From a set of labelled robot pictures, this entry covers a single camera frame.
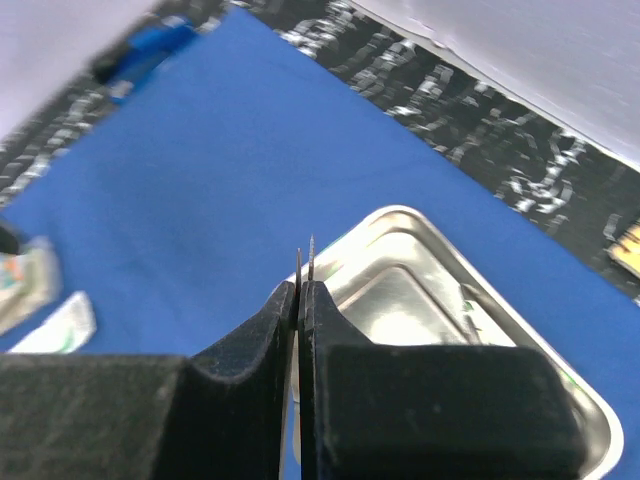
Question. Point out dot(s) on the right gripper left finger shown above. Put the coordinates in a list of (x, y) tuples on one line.
[(217, 415)]

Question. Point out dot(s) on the glove packet teal orange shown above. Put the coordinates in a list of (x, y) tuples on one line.
[(29, 280)]

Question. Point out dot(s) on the white suture packet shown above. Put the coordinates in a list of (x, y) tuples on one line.
[(64, 331)]

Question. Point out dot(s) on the small blue plastic tool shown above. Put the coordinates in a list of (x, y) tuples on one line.
[(126, 67)]

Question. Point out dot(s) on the blue surgical drape cloth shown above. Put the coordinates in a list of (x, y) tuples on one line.
[(182, 212)]

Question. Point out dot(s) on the metal instrument tray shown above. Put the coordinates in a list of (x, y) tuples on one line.
[(400, 281)]

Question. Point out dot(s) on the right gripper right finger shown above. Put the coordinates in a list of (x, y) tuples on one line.
[(372, 411)]

